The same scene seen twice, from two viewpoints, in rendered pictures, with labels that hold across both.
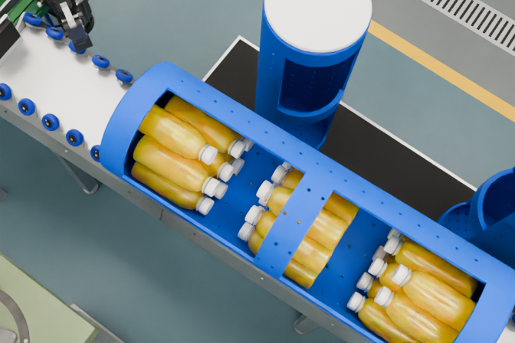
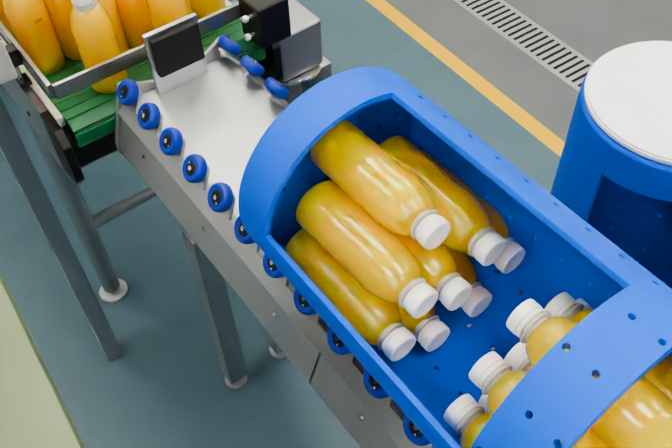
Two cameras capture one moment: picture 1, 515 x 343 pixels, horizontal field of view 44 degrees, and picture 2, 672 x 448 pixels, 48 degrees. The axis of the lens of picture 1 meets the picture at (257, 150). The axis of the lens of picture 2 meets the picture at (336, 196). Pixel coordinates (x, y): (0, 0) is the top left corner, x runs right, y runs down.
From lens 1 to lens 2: 0.62 m
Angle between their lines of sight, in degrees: 25
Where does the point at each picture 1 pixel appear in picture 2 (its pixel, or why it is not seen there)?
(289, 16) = (624, 103)
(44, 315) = (26, 433)
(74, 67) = (262, 118)
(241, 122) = (512, 174)
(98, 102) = not seen: hidden behind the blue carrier
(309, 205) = (627, 345)
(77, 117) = (237, 179)
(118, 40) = not seen: hidden behind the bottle
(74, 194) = (210, 382)
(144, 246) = not seen: outside the picture
